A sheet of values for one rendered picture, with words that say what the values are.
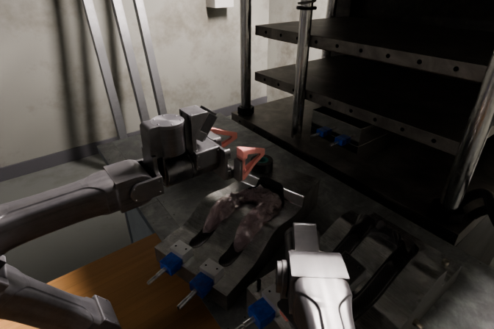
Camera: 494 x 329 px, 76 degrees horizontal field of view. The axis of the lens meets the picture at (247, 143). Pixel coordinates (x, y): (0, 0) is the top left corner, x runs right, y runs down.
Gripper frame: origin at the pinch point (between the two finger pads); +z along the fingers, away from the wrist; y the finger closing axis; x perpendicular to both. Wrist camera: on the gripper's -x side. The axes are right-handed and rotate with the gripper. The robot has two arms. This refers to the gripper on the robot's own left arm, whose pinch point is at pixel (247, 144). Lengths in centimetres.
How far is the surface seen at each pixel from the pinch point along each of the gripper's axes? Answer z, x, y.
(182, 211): -1, 40, 34
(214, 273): -10.1, 31.8, -1.0
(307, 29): 72, -14, 50
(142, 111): 43, 63, 191
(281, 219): 15.9, 30.8, 2.8
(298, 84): 70, 11, 52
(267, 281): -1.8, 30.8, -11.2
